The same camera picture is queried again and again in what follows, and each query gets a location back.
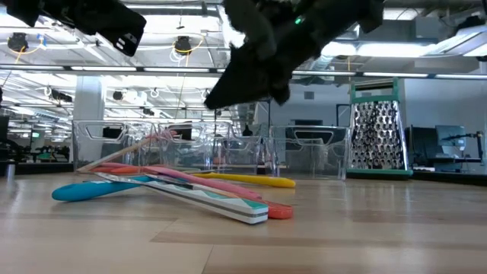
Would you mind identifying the background desk monitor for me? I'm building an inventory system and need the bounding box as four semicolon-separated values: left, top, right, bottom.
435;124;467;153

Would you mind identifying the knife teal chevron handle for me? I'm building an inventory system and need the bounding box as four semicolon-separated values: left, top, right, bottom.
94;171;269;225

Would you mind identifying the red spatula wooden handle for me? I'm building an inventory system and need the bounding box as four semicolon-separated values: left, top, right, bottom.
75;135;157;174

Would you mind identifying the white pillar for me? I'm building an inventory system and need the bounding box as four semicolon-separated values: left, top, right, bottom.
69;75;107;164

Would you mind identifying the yellow silicone spoon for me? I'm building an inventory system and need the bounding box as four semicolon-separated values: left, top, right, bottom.
192;172;297;190

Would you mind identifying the long ceiling light bar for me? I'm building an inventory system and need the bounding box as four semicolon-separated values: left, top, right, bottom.
0;63;487;81

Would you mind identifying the clear plastic bin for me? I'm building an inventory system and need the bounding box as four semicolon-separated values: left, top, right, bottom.
158;121;267;174
266;125;350;180
72;119;168;174

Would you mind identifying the knife orange gradient handle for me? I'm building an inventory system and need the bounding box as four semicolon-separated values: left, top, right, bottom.
146;174;294;221

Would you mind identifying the pink silicone spoon spatula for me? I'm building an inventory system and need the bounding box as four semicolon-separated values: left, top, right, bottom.
100;162;263;200

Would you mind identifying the blue silicone spoon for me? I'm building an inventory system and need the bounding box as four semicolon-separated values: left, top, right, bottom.
51;175;153;202

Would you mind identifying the silver metal post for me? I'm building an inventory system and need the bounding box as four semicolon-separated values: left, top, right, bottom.
4;159;17;180

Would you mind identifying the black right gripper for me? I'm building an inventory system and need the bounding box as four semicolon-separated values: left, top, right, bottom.
204;0;305;109

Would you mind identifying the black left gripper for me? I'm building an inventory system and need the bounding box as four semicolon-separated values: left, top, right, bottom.
37;0;148;57

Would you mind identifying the teal steel box grater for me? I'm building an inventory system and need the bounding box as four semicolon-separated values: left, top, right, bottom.
345;78;414;181

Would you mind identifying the black ceiling cable reel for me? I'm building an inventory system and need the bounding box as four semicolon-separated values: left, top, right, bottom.
173;35;193;56
6;31;30;53

